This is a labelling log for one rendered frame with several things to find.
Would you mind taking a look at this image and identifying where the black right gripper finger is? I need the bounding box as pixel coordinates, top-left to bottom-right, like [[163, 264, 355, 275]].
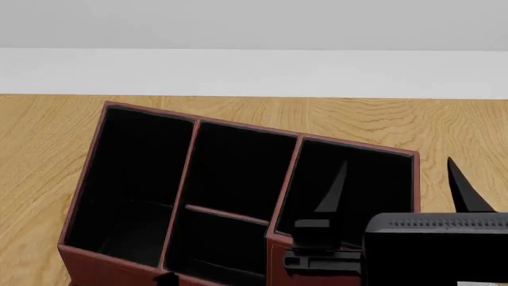
[[447, 157, 498, 215], [292, 160, 349, 250]]

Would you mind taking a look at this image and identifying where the dark red compartment caddy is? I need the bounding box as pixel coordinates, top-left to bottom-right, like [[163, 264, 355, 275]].
[[56, 100, 421, 286]]

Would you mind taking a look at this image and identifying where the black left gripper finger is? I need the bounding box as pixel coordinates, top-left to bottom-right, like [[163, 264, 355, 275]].
[[153, 271, 178, 286]]

